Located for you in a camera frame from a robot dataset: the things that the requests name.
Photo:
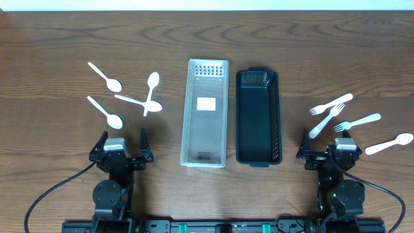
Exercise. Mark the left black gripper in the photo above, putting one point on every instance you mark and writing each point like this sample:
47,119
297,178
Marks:
145,154

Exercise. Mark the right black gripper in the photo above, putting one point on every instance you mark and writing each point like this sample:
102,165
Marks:
317,159

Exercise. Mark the pale green fork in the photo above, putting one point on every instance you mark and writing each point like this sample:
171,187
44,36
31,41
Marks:
348,125

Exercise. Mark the white fork top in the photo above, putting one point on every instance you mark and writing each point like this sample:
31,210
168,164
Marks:
321,108

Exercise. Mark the white fork diagonal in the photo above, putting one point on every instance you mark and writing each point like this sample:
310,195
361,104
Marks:
335,111

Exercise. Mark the white spoon crossing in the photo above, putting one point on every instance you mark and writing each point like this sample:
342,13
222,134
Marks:
152,82

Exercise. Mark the white spoon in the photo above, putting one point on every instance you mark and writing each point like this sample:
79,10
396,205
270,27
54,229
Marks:
112,84
113,121
401,139

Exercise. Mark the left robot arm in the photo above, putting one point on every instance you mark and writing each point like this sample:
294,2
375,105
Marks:
113,196

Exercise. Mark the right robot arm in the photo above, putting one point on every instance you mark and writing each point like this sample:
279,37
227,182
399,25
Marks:
339,200

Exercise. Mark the white spoon lying crossed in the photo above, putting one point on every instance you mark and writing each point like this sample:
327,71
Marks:
150,106

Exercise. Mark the black perforated plastic basket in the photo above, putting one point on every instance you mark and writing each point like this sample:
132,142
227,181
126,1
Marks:
258,121

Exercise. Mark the clear perforated plastic basket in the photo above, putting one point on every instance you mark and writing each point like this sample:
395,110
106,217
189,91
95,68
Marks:
204,133

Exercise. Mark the white label in basket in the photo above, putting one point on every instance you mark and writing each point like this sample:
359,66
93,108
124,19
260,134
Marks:
206,104

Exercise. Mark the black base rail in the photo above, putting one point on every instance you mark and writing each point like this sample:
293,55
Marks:
280,225

